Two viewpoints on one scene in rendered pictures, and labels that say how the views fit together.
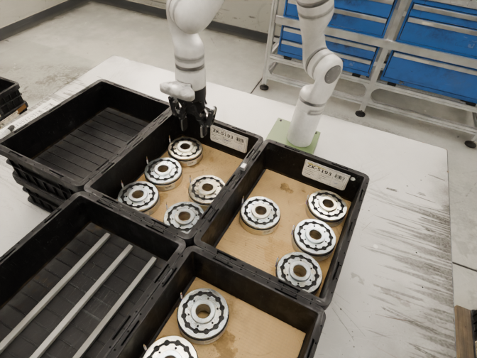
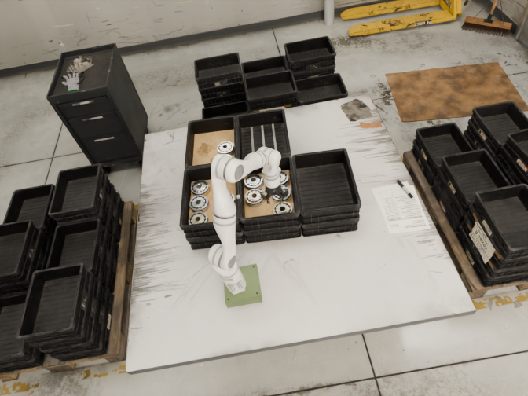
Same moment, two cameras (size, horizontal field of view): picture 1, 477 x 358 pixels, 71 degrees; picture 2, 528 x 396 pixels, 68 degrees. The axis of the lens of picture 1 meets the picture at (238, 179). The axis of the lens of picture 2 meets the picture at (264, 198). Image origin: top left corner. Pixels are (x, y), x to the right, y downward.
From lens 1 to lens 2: 2.10 m
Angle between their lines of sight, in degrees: 81
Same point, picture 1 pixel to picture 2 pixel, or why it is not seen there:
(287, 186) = not seen: hidden behind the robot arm
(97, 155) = (322, 188)
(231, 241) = (232, 188)
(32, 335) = (269, 137)
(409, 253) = (155, 255)
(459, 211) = not seen: outside the picture
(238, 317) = not seen: hidden behind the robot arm
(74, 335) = (258, 142)
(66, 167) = (327, 175)
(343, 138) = (210, 328)
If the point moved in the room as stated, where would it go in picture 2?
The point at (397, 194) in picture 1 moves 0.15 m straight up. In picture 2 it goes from (164, 294) to (154, 280)
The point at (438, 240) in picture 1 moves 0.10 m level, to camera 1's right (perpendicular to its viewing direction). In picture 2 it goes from (140, 273) to (122, 281)
